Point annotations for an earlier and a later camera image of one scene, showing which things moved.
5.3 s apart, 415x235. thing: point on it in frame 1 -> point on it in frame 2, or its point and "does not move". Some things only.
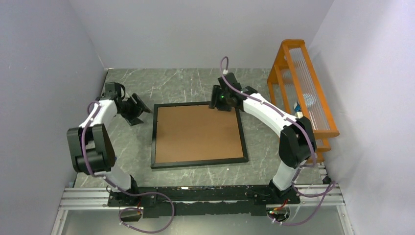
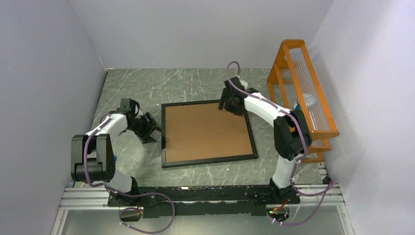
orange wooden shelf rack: x=294 y=88 does not move
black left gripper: x=133 y=119 -> x=144 y=136
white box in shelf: x=297 y=109 does not move
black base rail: x=183 y=201 does not move
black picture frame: x=170 y=164 -> x=178 y=163
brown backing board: x=185 y=133 does not move
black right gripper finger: x=216 y=89 -> x=222 y=99
